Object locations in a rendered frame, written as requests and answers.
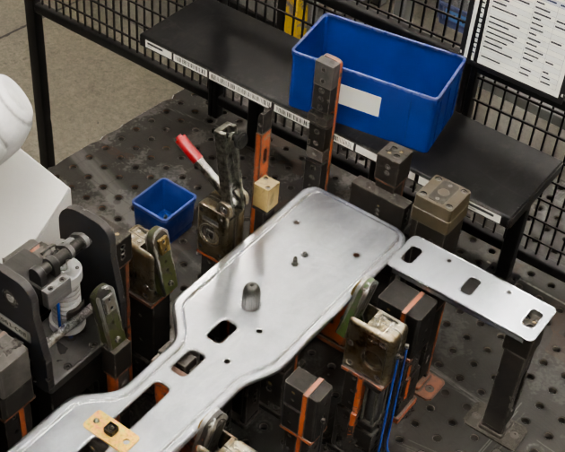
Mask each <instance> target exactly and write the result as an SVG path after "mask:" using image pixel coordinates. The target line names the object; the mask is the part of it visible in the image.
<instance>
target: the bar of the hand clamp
mask: <svg viewBox="0 0 565 452"><path fill-rule="evenodd" d="M212 133H213V134H214V141H215V149H216V157H217V165H218V173H219V181H220V190H221V198H222V201H225V202H227V203H229V204H230V205H231V207H232V210H233V213H232V217H231V218H233V217H234V216H235V213H234V203H233V195H235V196H236V197H237V198H238V199H239V203H238V204H237V205H236V206H235V207H237V208H239V209H241V210H242V209H244V208H245V205H244V196H243V186H242V177H241V167H240V158H239V149H242V148H244V147H245V146H246V145H247V143H248V135H247V134H246V133H244V132H239V133H238V131H237V125H234V124H232V123H231V122H228V121H227V122H225V123H224V124H222V125H221V126H219V127H217V128H215V127H214V128H213V129H212ZM232 194H233V195H232Z"/></svg>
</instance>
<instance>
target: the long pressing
mask: <svg viewBox="0 0 565 452"><path fill-rule="evenodd" d="M295 221H297V222H299V224H295V223H294V222H295ZM404 243H405V237H404V234H403V233H402V232H401V231H400V230H399V229H398V228H397V227H395V226H393V225H392V224H390V223H388V222H385V221H383V220H381V219H379V218H378V217H376V216H374V215H373V214H371V213H368V212H366V211H364V210H362V209H361V208H359V207H357V206H355V205H354V204H351V203H349V202H347V201H345V200H343V199H342V198H340V197H338V196H336V195H334V194H332V193H330V192H328V191H325V190H324V189H322V188H319V187H307V188H305V189H303V190H302V191H300V192H299V193H298V194H297V195H296V196H294V197H293V198H292V200H291V201H289V202H288V203H287V204H286V205H284V206H283V207H282V208H281V209H280V210H279V211H277V212H276V213H275V214H274V215H273V216H271V217H270V218H269V219H268V220H267V221H266V222H264V223H263V224H262V225H261V226H260V227H258V228H257V229H256V230H255V231H254V232H252V233H251V234H250V235H249V236H248V237H247V238H245V239H244V240H243V241H242V242H240V243H239V244H238V245H237V246H236V247H235V248H234V249H233V250H232V251H231V252H230V253H228V254H227V255H226V256H225V257H224V258H222V259H221V260H220V261H219V262H218V263H217V264H215V265H214V266H213V267H212V268H211V269H209V270H208V271H207V272H206V273H205V274H203V275H202V276H201V277H200V278H199V279H197V280H196V281H195V282H194V283H193V284H191V285H190V286H189V287H188V288H187V289H186V290H184V291H183V292H182V293H181V294H180V295H178V296H177V298H176V299H175V301H174V303H173V306H172V316H173V324H174V331H175V339H174V341H173V343H172V344H171V346H170V347H168V348H167V349H166V350H165V351H164V352H163V353H162V354H160V355H159V356H158V357H157V358H156V359H155V360H154V361H152V362H151V363H150V364H149V365H148V366H147V367H146V368H145V369H143V370H142V371H141V372H140V373H139V374H138V375H137V376H135V377H134V378H133V379H132V380H131V381H130V382H129V383H128V384H126V385H125V386H124V387H122V388H120V389H119V390H116V391H112V392H104V393H92V394H80V395H75V396H72V397H70V398H68V399H67V400H65V401H64V402H63V403H62V404H61V405H59V406H58V407H57V409H55V410H54V411H53V412H52V413H51V414H49V415H48V416H47V417H46V418H45V419H44V420H43V421H41V422H40V423H39V424H38V425H37V426H35V427H34V428H33V429H32V430H31V431H29V432H28V433H27V434H26V435H25V436H24V437H22V438H21V439H20V440H19V441H18V442H16V443H15V444H14V445H13V446H12V447H11V448H9V449H8V450H7V451H6V452H79V451H80V450H81V449H82V448H83V447H85V446H86V445H87V444H88V443H89V442H90V441H91V440H92V439H100V438H98V437H97V436H95V435H94V434H93V433H91V432H90V431H88V430H86V429H85V428H84V427H83V423H84V422H85V421H86V420H87V419H89V418H90V417H91V416H92V415H93V414H94V413H95V412H97V411H98V410H101V411H103V412H104V413H106V414H107V415H109V416H110V417H112V418H113V419H116V418H117V417H118V416H119V415H120V414H121V413H122V412H123V411H124V410H125V409H126V408H127V407H128V406H129V405H130V404H131V403H132V402H134V401H135V400H136V399H137V398H138V397H139V396H140V395H141V394H142V393H144V392H145V391H146V390H147V389H148V388H149V387H150V386H151V385H152V384H154V383H161V384H162V385H164V386H165V387H166V388H167V389H168V390H169V392H168V393H167V394H166V395H165V396H164V397H163V398H162V399H161V400H160V401H159V402H158V403H157V404H156V405H155V406H154V407H153V408H152V409H151V410H149V411H148V412H147V413H146V414H145V415H144V416H143V417H142V418H141V419H140V420H139V421H138V422H136V423H135V424H134V425H133V426H132V427H131V428H130V430H131V431H132V432H133V433H135V434H136V435H138V436H139V438H140V439H139V441H138V442H137V443H136V444H135V445H134V446H133V447H132V448H131V449H129V450H128V451H127V452H179V450H180V449H182V448H183V447H184V446H185V445H186V444H187V443H188V442H189V441H190V440H191V439H192V438H193V437H194V436H195V435H196V434H197V432H198V431H199V429H198V428H197V427H198V424H199V422H200V421H201V420H202V419H203V418H204V417H205V416H206V415H207V414H208V413H209V412H210V411H211V410H212V409H213V408H214V407H216V406H217V407H218V408H219V409H220V410H221V409H222V408H223V407H224V406H225V405H226V404H227V403H228V402H229V401H230V400H231V399H232V398H233V397H234V396H235V395H236V394H237V393H238V392H239V391H241V390H242V389H243V388H245V387H247V386H249V385H252V384H254V383H256V382H258V381H261V380H263V379H266V378H270V377H271V376H273V375H275V374H277V373H279V372H280V371H282V370H283V369H284V368H285V367H286V366H287V365H288V364H289V363H290V362H291V361H292V360H293V359H294V358H295V357H296V356H297V355H298V354H299V353H300V352H301V351H302V350H303V349H304V348H305V347H306V346H307V345H308V344H309V343H310V342H311V341H312V340H313V339H314V338H315V337H316V336H317V335H318V334H319V333H320V332H321V331H322V330H323V329H324V328H325V327H326V326H327V325H328V324H329V323H330V322H331V321H332V320H333V319H334V318H335V317H336V316H337V315H338V314H339V313H340V312H341V311H342V310H343V309H344V308H345V307H346V306H347V305H348V304H349V302H350V300H351V298H352V295H351V292H352V288H353V287H354V286H355V285H356V284H357V283H358V282H359V281H360V280H361V279H362V278H364V277H365V276H366V275H367V274H368V275H370V276H371V277H372V278H374V277H375V276H376V275H377V274H378V273H379V272H380V271H381V270H382V269H383V268H384V267H385V266H386V265H387V260H388V259H389V258H390V257H391V256H392V255H393V254H394V253H395V252H396V251H397V250H398V249H399V248H400V247H401V246H402V245H403V244H404ZM304 251H306V252H307V254H308V256H306V257H304V256H302V255H301V254H302V253H303V252H304ZM354 254H359V256H354ZM295 256H296V257H297V258H298V265H297V266H293V265H292V264H291V263H292V261H293V258H294V257H295ZM249 282H255V283H257V284H258V285H259V287H260V290H261V301H260V308H259V309H258V310H256V311H246V310H244V309H243V308H242V307H241V298H242V290H243V288H244V286H245V285H246V284H247V283H249ZM222 321H228V322H230V323H231V324H233V325H234V326H235V327H236V328H237V329H236V330H235V331H234V332H233V333H232V334H231V335H230V336H229V337H228V338H227V339H226V340H224V341H223V342H222V343H216V342H214V341H212V340H211V339H209V338H208V337H207V336H208V334H209V333H210V332H211V331H212V330H213V329H214V328H215V327H217V326H218V325H219V324H220V323H221V322H222ZM257 329H261V330H262V333H258V332H257ZM191 351H194V352H197V353H199V354H200V355H202V356H203V357H204V359H203V361H202V362H201V363H199V364H198V365H197V366H196V367H195V368H194V369H193V370H192V371H191V372H190V373H189V374H188V375H186V376H184V377H181V376H180V375H178V374H176V373H175V372H173V371H172V370H171V368H172V366H174V365H175V364H176V363H177V362H178V361H179V360H180V359H181V358H182V357H184V356H185V355H186V354H187V353H188V352H191ZM225 360H230V363H228V364H227V363H225V362H224V361H225Z"/></svg>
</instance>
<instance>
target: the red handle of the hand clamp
mask: <svg viewBox="0 0 565 452"><path fill-rule="evenodd" d="M176 139H177V141H176V142H175V143H176V144H177V145H178V147H179V148H180V149H181V150H182V152H183V153H184V154H185V155H186V156H187V157H188V158H189V159H190V160H191V162H192V163H193V164H195V165H196V166H197V168H198V169H199V170H200V171H201V172H202V174H203V175H204V176H205V177H206V179H207V180H208V181H209V182H210V183H211V185H212V186H213V187H214V188H215V190H216V191H217V192H218V193H219V195H221V190H220V181H219V177H218V175H217V174H216V173H215V172H214V171H213V169H212V168H211V167H210V165H209V164H208V163H207V162H206V161H205V159H204V158H203V157H204V156H203V155H202V154H201V153H200V152H199V151H198V150H197V149H196V148H195V146H194V145H193V144H192V143H191V141H190V140H189V139H188V138H187V136H186V135H182V134H180V135H179V136H177V137H176ZM232 195H233V194H232ZM233 203H234V207H235V206H236V205H237V204H238V203H239V199H238V198H237V197H236V196H235V195H233Z"/></svg>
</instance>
